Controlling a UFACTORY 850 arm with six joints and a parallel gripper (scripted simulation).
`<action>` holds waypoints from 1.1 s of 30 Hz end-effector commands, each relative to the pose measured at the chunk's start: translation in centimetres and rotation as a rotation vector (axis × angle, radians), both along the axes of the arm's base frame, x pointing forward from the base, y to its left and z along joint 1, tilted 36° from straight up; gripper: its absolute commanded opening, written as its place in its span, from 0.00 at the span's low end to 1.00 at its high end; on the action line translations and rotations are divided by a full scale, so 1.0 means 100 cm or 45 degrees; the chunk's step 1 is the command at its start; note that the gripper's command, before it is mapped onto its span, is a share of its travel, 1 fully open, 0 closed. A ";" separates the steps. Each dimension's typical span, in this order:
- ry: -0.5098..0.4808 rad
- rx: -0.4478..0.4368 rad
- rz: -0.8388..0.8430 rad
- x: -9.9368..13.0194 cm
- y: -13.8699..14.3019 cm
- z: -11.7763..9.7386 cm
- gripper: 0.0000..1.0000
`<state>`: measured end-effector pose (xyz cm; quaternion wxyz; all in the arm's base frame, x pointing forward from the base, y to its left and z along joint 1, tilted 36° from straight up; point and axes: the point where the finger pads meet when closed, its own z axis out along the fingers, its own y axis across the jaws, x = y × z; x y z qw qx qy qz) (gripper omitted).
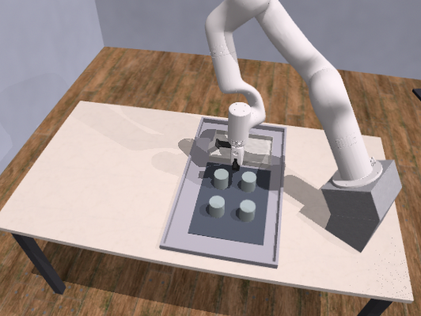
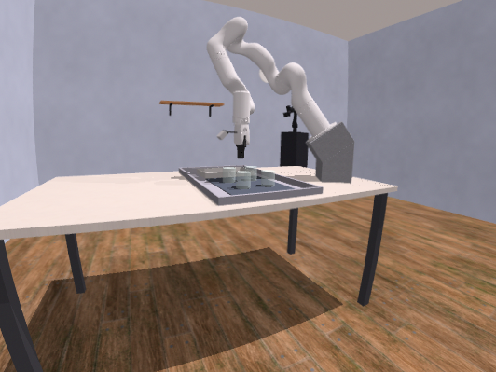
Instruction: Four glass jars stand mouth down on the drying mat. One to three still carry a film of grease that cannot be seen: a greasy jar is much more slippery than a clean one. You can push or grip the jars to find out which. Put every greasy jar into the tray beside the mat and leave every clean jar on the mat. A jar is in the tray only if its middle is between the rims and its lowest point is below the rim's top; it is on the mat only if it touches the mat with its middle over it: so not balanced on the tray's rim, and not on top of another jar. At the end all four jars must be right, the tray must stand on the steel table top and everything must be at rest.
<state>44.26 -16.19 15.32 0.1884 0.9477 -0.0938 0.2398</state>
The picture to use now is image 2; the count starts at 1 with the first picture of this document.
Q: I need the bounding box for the clear glass jar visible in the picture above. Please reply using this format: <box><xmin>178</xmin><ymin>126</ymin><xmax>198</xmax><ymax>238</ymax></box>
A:
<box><xmin>244</xmin><ymin>166</ymin><xmax>257</xmax><ymax>181</ymax></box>
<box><xmin>223</xmin><ymin>167</ymin><xmax>236</xmax><ymax>183</ymax></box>
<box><xmin>236</xmin><ymin>171</ymin><xmax>251</xmax><ymax>189</ymax></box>
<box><xmin>261</xmin><ymin>170</ymin><xmax>275</xmax><ymax>187</ymax></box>

